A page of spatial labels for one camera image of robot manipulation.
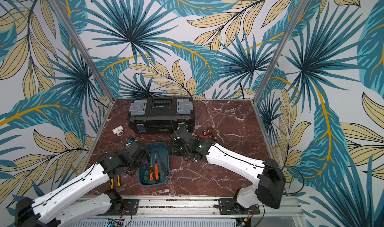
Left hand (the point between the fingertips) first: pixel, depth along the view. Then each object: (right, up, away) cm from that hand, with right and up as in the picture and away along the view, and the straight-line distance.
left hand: (145, 160), depth 77 cm
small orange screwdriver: (+2, -8, +5) cm, 10 cm away
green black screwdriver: (-1, -8, +4) cm, 9 cm away
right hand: (+13, +7, -2) cm, 15 cm away
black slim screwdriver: (+9, -8, +5) cm, 13 cm away
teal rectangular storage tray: (+6, +2, +14) cm, 15 cm away
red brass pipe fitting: (+34, +12, +21) cm, 41 cm away
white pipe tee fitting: (-24, +14, +20) cm, 34 cm away
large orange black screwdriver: (+5, -9, +3) cm, 11 cm away
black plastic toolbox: (+5, +23, +13) cm, 27 cm away
